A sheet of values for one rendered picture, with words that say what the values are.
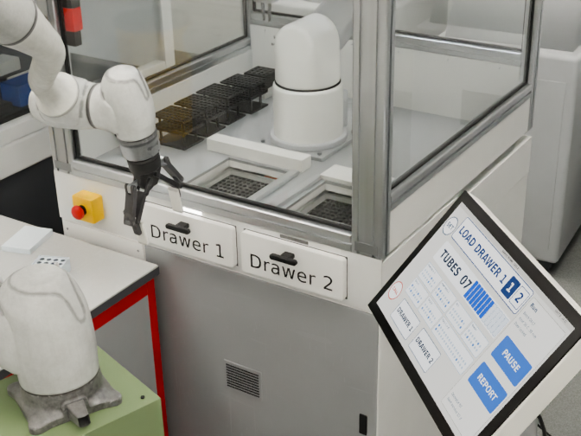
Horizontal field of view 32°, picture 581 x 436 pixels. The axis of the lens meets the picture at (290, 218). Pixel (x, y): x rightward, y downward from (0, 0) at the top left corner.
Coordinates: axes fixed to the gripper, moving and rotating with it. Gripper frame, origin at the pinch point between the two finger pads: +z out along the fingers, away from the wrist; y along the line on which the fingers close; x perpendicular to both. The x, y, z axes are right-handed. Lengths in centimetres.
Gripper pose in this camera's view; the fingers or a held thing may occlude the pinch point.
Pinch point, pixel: (160, 223)
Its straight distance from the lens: 242.9
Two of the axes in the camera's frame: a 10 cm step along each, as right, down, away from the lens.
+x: -8.4, -2.3, 4.9
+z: 1.3, 8.0, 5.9
